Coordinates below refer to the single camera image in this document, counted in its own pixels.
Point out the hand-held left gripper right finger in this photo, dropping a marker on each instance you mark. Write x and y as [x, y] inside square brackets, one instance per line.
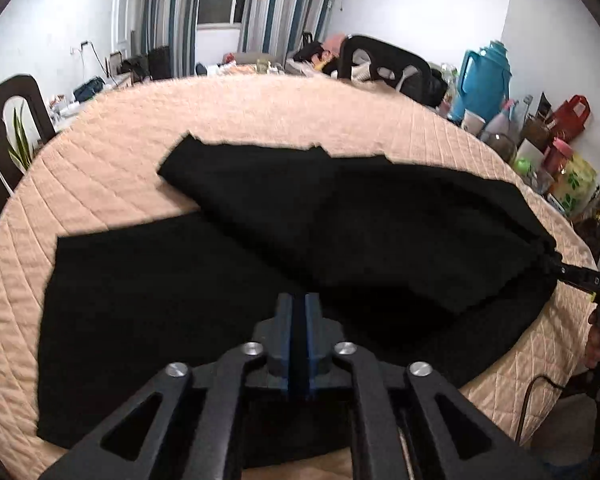
[312, 332]

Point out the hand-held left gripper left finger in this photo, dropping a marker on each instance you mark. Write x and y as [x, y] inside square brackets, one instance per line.
[285, 332]

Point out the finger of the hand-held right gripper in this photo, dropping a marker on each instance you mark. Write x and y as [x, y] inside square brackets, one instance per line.
[552, 262]

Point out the black pants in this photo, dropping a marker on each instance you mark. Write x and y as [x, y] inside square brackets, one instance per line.
[230, 285]

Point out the green floral bag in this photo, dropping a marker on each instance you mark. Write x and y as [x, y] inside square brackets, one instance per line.
[577, 182]

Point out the small green toy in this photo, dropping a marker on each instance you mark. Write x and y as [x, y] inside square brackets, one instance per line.
[522, 166]

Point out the pink lidded tumbler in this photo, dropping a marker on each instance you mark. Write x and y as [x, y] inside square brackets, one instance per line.
[557, 160]

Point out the glass jar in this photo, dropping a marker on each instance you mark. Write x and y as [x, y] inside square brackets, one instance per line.
[500, 144]

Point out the brown paper bag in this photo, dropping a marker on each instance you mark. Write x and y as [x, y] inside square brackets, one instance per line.
[535, 132]

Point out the red gift bag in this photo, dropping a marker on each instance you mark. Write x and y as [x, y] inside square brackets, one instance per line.
[570, 117]

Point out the purple spray bottle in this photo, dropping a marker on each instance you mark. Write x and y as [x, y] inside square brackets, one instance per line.
[501, 120]

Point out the white cup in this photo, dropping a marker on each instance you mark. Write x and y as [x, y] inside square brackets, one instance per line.
[473, 122]

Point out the blue thermos jug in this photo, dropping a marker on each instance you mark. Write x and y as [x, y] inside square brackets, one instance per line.
[485, 80]

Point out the peach quilted table cover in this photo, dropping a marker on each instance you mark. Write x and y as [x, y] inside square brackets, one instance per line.
[280, 110]

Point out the grey sofa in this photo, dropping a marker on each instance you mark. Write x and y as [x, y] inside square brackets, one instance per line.
[300, 67]

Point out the black plastic chair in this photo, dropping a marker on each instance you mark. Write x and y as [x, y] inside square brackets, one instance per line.
[380, 50]
[25, 95]

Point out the pink pillow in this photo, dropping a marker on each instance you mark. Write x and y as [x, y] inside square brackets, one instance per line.
[336, 42]

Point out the black suitcase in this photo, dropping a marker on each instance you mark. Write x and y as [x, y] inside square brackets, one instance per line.
[159, 62]

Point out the black handbag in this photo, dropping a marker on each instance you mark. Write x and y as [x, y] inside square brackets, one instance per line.
[135, 67]

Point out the white side cabinet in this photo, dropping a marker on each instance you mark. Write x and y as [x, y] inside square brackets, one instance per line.
[105, 85]

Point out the dark blue bag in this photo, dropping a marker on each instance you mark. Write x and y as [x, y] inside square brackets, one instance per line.
[87, 90]

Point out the green potted plant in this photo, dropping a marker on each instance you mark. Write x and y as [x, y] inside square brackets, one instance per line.
[21, 140]

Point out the striped curtain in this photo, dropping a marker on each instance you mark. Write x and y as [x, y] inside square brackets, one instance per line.
[172, 15]
[280, 5]

